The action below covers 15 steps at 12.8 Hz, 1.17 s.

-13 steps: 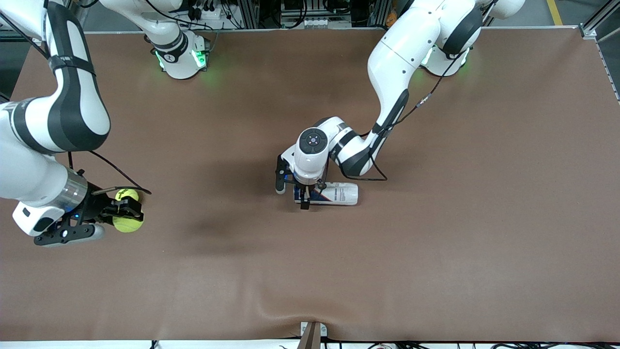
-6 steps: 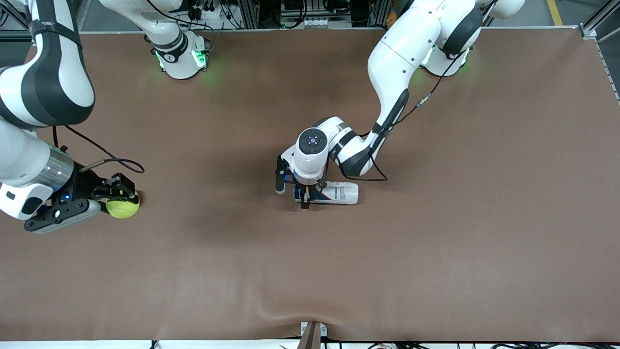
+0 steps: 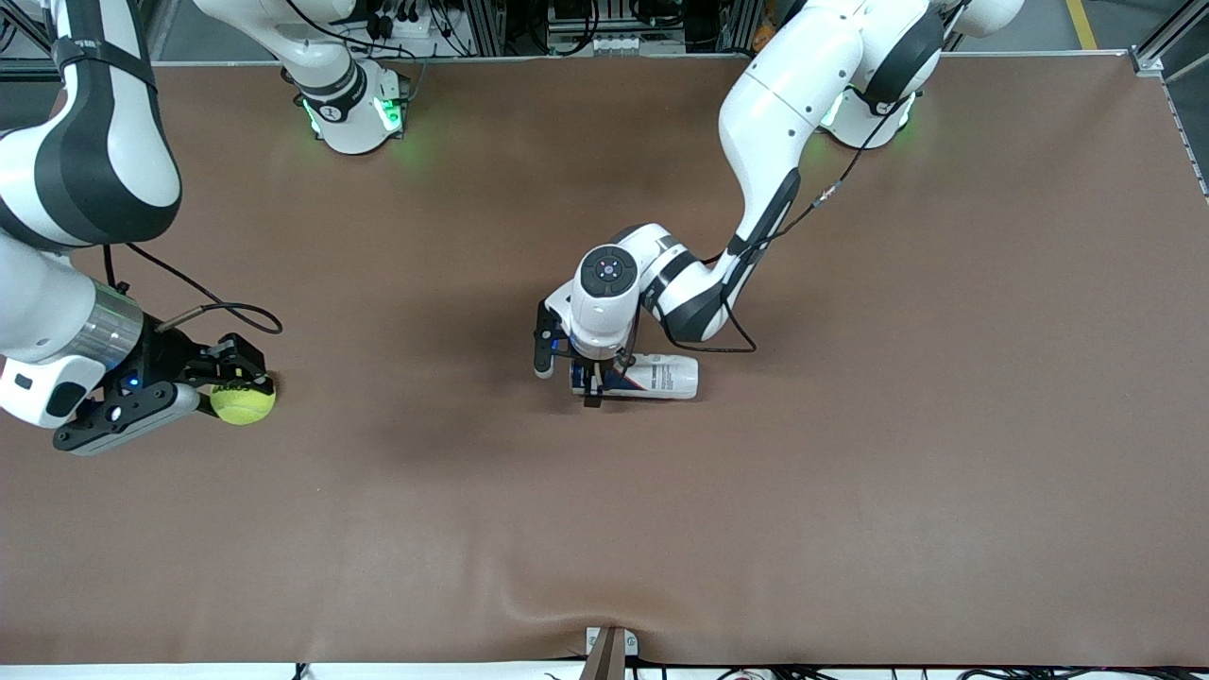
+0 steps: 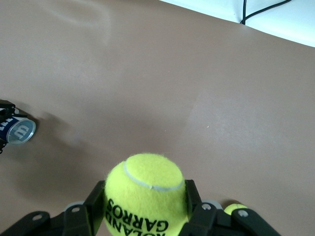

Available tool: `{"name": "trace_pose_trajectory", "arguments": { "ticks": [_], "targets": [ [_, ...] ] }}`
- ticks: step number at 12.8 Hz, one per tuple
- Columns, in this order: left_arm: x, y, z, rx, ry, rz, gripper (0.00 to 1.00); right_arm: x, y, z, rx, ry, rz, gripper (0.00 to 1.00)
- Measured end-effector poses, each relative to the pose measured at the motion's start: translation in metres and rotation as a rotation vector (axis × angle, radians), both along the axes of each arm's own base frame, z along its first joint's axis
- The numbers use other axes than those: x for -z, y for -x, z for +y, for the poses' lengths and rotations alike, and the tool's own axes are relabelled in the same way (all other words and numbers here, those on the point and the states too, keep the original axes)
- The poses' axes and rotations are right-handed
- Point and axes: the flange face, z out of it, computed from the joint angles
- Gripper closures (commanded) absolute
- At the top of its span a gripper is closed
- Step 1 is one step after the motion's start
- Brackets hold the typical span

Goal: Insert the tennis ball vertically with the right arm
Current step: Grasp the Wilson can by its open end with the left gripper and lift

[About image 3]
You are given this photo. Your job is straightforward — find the blue white tennis ball can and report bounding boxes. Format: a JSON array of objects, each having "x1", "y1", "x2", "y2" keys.
[{"x1": 569, "y1": 352, "x2": 701, "y2": 401}]

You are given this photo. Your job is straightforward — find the brown table mat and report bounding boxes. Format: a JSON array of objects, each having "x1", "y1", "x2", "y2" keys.
[{"x1": 0, "y1": 54, "x2": 1209, "y2": 667}]

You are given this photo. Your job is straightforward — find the yellow Roland Garros tennis ball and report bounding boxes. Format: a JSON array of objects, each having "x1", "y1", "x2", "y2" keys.
[{"x1": 210, "y1": 373, "x2": 278, "y2": 426}]

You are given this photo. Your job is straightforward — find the white power strip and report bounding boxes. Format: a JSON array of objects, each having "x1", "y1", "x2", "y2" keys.
[{"x1": 366, "y1": 0, "x2": 452, "y2": 41}]

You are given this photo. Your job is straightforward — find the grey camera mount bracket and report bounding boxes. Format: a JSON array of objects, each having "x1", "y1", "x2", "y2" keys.
[{"x1": 586, "y1": 626, "x2": 639, "y2": 680}]

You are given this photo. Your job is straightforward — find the aluminium frame profile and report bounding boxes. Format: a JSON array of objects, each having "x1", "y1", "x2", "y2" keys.
[{"x1": 1131, "y1": 0, "x2": 1209, "y2": 199}]

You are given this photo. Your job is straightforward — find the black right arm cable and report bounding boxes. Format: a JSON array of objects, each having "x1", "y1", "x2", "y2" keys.
[{"x1": 99, "y1": 241, "x2": 284, "y2": 337}]

